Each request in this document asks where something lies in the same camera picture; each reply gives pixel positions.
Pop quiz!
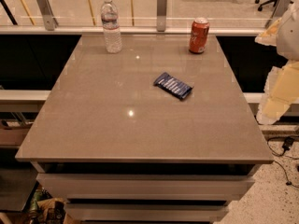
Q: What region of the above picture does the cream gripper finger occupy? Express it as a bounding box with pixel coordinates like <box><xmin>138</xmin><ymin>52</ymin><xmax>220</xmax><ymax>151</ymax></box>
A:
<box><xmin>256</xmin><ymin>61</ymin><xmax>299</xmax><ymax>125</ymax></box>
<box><xmin>255</xmin><ymin>19</ymin><xmax>281</xmax><ymax>47</ymax></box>

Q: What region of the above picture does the blue rxbar blueberry wrapper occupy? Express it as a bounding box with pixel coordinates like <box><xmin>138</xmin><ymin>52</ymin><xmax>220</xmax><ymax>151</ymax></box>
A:
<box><xmin>153</xmin><ymin>72</ymin><xmax>192</xmax><ymax>100</ymax></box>

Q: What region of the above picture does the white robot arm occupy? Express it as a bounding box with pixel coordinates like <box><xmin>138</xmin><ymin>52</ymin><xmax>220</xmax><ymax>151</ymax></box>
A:
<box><xmin>255</xmin><ymin>3</ymin><xmax>299</xmax><ymax>124</ymax></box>

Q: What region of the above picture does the clear plastic water bottle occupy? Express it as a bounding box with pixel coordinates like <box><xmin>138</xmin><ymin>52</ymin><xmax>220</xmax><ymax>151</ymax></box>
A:
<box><xmin>101</xmin><ymin>0</ymin><xmax>122</xmax><ymax>53</ymax></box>

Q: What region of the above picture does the red soda can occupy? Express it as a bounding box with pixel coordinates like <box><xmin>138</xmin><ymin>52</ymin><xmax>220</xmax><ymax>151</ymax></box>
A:
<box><xmin>189</xmin><ymin>18</ymin><xmax>209</xmax><ymax>54</ymax></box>

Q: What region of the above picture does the grey drawer cabinet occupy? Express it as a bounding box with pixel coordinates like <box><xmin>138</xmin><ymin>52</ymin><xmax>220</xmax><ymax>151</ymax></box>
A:
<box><xmin>36</xmin><ymin>173</ymin><xmax>254</xmax><ymax>223</ymax></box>

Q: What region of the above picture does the cardboard box with clutter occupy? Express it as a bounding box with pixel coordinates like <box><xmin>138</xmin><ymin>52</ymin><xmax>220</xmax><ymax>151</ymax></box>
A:
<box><xmin>28</xmin><ymin>188</ymin><xmax>81</xmax><ymax>224</ymax></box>

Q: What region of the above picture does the right metal railing post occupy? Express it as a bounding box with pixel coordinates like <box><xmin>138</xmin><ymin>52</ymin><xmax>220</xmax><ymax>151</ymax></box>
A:
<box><xmin>265</xmin><ymin>0</ymin><xmax>292</xmax><ymax>28</ymax></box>

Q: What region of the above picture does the metal railing post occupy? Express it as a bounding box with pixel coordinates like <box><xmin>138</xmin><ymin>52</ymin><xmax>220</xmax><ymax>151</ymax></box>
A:
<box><xmin>265</xmin><ymin>0</ymin><xmax>292</xmax><ymax>28</ymax></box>
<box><xmin>36</xmin><ymin>0</ymin><xmax>58</xmax><ymax>31</ymax></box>
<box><xmin>156</xmin><ymin>0</ymin><xmax>167</xmax><ymax>32</ymax></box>

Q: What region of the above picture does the black power adapter with cable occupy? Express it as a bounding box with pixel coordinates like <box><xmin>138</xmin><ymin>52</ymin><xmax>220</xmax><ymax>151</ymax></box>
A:
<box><xmin>266</xmin><ymin>135</ymin><xmax>299</xmax><ymax>189</ymax></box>

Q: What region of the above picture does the middle metal railing post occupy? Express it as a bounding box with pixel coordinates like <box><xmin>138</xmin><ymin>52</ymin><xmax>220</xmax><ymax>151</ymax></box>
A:
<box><xmin>156</xmin><ymin>0</ymin><xmax>167</xmax><ymax>32</ymax></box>

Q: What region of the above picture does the left metal railing post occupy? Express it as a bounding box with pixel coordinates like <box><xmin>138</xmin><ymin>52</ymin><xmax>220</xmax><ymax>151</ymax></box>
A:
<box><xmin>36</xmin><ymin>0</ymin><xmax>58</xmax><ymax>31</ymax></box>

